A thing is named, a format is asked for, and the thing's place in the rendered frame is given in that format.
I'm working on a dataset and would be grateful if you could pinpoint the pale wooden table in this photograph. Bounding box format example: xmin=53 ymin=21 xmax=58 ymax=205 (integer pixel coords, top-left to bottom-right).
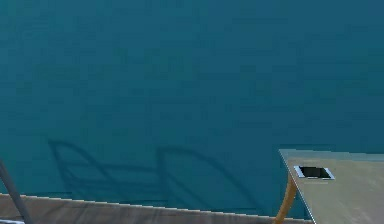
xmin=273 ymin=148 xmax=384 ymax=224

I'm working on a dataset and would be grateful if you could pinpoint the grey metal chair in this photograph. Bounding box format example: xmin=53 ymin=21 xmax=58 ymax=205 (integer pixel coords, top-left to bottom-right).
xmin=0 ymin=159 xmax=34 ymax=224

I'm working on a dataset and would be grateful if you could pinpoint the black mobile phone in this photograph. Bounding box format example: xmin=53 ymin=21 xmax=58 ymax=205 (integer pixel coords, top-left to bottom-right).
xmin=293 ymin=165 xmax=336 ymax=181

